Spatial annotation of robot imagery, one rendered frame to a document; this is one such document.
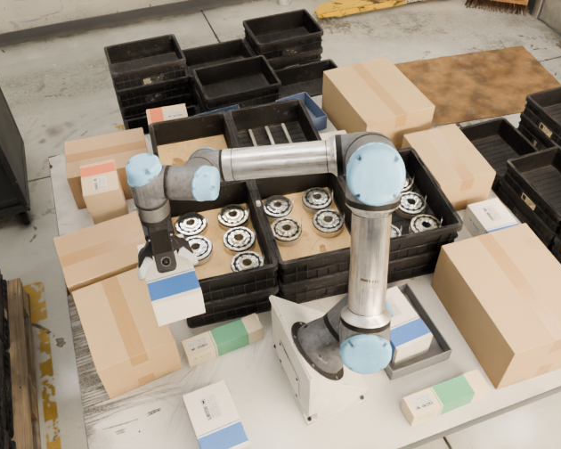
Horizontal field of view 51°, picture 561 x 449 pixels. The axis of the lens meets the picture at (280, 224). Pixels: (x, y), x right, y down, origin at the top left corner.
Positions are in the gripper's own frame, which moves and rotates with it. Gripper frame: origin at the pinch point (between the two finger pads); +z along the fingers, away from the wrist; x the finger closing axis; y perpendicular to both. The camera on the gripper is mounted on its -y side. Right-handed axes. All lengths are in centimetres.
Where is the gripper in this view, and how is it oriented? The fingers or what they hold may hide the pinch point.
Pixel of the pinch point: (169, 273)
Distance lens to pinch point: 150.9
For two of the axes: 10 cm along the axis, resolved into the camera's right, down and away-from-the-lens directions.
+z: 0.2, 6.9, 7.3
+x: -9.4, 2.6, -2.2
